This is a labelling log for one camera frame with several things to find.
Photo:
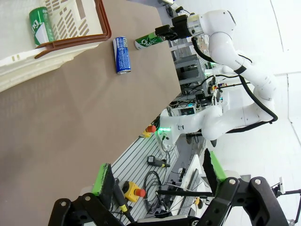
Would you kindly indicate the yellow emergency stop button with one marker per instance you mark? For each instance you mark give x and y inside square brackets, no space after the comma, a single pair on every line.
[132,190]
[149,130]

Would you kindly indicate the aluminium profile base plate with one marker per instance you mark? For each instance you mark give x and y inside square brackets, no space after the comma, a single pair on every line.
[138,160]

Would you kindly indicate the blue drink can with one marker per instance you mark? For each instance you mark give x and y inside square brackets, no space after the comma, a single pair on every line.
[122,55]

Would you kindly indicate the cream plastic shopping basket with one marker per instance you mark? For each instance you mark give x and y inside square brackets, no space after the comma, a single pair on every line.
[23,61]

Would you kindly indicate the metal equipment rack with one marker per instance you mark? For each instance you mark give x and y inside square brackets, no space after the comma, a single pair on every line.
[188,68]

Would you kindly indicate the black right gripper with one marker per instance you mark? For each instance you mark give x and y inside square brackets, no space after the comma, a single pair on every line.
[181,27]

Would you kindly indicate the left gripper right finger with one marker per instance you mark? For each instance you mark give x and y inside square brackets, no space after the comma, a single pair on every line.
[216,174]

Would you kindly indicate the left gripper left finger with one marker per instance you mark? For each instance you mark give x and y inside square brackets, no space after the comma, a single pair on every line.
[104,181]

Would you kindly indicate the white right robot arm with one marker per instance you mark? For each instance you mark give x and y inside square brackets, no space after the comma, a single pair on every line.
[223,23]

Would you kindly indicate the black power adapter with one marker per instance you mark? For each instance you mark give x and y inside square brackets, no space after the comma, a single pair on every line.
[156,161]

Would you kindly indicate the green soda can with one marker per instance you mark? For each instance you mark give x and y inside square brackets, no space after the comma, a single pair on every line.
[41,26]
[147,42]

